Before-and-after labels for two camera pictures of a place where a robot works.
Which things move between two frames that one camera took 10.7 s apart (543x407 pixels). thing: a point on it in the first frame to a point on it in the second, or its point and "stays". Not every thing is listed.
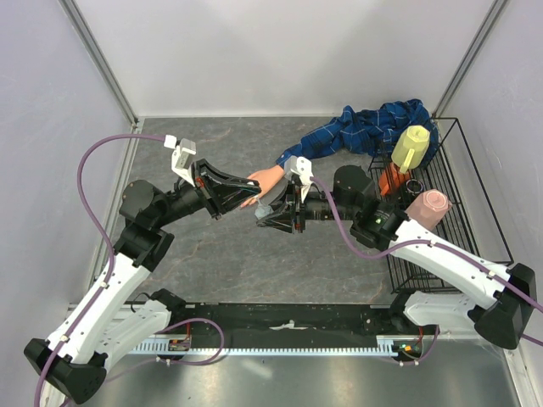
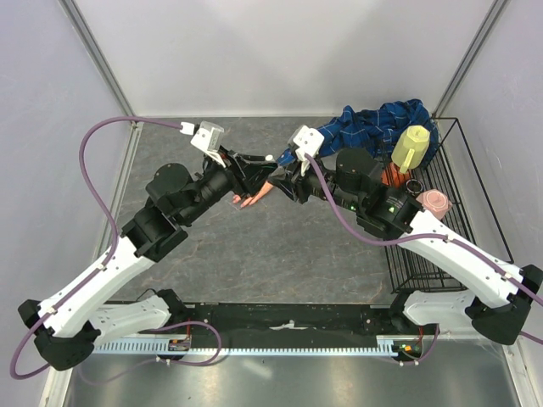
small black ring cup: x=414 y=186 stays
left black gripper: x=209 y=181 to x=249 y=180
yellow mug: x=410 y=147 stays
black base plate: x=293 y=322 stays
